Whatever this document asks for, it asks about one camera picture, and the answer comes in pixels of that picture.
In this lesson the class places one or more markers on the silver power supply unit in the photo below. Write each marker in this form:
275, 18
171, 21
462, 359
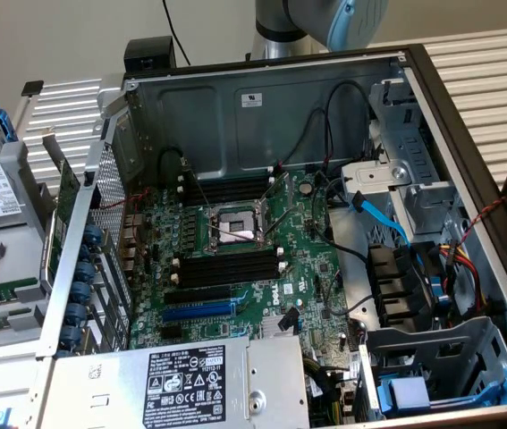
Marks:
101, 393

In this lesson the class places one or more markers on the silver coin battery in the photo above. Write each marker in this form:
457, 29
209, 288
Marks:
308, 187

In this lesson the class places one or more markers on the grey parts rack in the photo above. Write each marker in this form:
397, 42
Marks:
20, 250

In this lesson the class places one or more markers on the thin metal locking lever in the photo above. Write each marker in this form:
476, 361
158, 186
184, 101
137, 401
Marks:
199, 190
282, 221

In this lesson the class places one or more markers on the metal socket cover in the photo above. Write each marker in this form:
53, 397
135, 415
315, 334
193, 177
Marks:
280, 185

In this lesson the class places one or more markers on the white case sticker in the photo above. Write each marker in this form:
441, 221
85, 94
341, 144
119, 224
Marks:
248, 99

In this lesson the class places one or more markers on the long black expansion slot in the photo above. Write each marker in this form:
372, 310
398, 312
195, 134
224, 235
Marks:
199, 295

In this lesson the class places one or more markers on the small black clip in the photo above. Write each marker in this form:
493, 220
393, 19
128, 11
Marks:
32, 87

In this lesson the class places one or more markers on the grey disk bay cage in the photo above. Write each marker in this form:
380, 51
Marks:
458, 339

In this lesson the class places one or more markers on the blue card retention knob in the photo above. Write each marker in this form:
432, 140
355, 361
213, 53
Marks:
95, 234
81, 291
76, 313
86, 271
85, 253
70, 337

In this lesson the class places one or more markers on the silver metal corner bracket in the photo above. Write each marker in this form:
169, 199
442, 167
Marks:
107, 100

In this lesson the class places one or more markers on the RAM slot white latches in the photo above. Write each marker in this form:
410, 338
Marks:
226, 256
226, 189
226, 179
226, 272

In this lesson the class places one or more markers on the short black expansion slot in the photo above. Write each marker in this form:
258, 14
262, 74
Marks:
171, 331

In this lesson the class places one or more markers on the CPU socket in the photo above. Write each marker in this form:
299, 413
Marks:
239, 221

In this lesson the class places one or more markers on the silver disk bay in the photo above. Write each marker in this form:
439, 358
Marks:
396, 147

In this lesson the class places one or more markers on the blue disk tray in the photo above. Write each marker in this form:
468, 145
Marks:
405, 389

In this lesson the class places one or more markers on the green Dell motherboard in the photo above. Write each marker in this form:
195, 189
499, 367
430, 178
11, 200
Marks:
306, 268

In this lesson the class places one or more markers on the black plastic fan shroud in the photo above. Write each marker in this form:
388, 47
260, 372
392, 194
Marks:
391, 277

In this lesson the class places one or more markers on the silver chipset heatsink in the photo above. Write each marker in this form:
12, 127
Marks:
268, 326

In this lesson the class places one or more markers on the blue expansion slot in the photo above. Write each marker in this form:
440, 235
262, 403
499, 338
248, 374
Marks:
199, 310

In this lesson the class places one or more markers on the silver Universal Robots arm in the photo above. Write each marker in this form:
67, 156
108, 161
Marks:
289, 27

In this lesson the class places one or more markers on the open black PC case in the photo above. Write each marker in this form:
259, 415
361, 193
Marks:
190, 116

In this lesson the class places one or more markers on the green graphics card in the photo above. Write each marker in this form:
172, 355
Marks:
69, 187

